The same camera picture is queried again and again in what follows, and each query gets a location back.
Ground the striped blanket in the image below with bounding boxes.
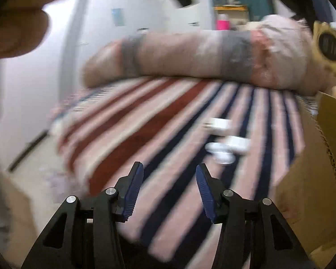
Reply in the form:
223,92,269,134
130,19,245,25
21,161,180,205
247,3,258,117
47,76,320,269

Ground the person's left hand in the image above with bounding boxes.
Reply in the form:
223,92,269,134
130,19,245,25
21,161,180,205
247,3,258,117
252,14,323,96

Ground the pink bottle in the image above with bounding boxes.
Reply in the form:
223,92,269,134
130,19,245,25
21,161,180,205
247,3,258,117
216,13,230,31

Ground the white round object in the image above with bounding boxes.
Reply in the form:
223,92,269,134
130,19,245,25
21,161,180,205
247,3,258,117
206,142,236,165

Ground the blue wall paper sheet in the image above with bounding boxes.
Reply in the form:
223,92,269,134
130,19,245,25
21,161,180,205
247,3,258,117
111,8,126,27

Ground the white rectangular case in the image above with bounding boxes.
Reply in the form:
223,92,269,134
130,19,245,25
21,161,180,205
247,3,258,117
225,136,252,155

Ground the blurred skin-coloured shape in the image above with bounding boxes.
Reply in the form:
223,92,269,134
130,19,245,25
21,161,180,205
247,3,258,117
0,6,50,61

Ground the white charger plug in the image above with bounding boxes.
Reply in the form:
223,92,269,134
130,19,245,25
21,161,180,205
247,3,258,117
203,118,233,133

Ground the person's left forearm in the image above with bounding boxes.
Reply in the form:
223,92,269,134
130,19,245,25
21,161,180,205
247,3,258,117
82,30,258,88

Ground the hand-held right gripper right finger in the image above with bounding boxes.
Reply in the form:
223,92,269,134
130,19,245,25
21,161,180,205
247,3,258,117
195,163,317,269

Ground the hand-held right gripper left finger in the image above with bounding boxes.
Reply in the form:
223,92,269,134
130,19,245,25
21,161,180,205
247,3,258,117
21,162,144,269

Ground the brown cardboard box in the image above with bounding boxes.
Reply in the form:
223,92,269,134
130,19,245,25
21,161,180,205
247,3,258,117
274,85,336,267

